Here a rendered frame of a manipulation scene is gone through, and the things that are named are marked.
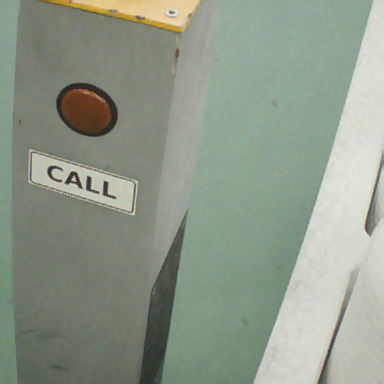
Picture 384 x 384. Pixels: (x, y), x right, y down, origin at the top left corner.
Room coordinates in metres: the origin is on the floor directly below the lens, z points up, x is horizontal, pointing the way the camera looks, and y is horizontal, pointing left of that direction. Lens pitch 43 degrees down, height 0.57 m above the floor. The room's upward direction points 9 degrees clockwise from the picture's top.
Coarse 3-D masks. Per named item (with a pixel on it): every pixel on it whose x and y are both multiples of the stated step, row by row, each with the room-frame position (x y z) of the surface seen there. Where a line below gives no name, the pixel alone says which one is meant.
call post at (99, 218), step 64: (64, 64) 0.36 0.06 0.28; (128, 64) 0.35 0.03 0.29; (192, 64) 0.37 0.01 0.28; (64, 128) 0.36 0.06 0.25; (128, 128) 0.35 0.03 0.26; (192, 128) 0.39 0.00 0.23; (64, 192) 0.36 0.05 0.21; (128, 192) 0.35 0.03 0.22; (64, 256) 0.36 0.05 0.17; (128, 256) 0.35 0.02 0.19; (64, 320) 0.36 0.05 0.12; (128, 320) 0.35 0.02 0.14
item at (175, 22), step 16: (48, 0) 0.36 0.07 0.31; (64, 0) 0.36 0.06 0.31; (80, 0) 0.36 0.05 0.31; (96, 0) 0.36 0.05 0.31; (112, 0) 0.36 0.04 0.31; (128, 0) 0.36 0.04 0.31; (144, 0) 0.36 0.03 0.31; (160, 0) 0.37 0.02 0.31; (176, 0) 0.37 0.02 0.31; (192, 0) 0.37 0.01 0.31; (128, 16) 0.35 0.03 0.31; (144, 16) 0.35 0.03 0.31; (160, 16) 0.35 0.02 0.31; (176, 16) 0.36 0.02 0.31
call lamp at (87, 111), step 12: (72, 96) 0.35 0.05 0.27; (84, 96) 0.35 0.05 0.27; (96, 96) 0.35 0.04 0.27; (72, 108) 0.35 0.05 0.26; (84, 108) 0.35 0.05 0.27; (96, 108) 0.35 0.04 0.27; (108, 108) 0.35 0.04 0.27; (72, 120) 0.35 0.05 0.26; (84, 120) 0.35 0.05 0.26; (96, 120) 0.35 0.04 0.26; (108, 120) 0.35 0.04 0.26; (96, 132) 0.35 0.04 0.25
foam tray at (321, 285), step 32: (352, 96) 0.50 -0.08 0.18; (352, 128) 0.47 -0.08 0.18; (352, 160) 0.45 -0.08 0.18; (320, 192) 0.42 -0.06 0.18; (352, 192) 0.42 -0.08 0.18; (320, 224) 0.40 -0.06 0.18; (352, 224) 0.40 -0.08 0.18; (320, 256) 0.37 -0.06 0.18; (352, 256) 0.38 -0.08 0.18; (288, 288) 0.35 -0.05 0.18; (320, 288) 0.35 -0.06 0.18; (352, 288) 0.37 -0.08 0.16; (288, 320) 0.33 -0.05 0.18; (320, 320) 0.33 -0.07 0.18; (288, 352) 0.31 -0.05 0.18; (320, 352) 0.32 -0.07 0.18
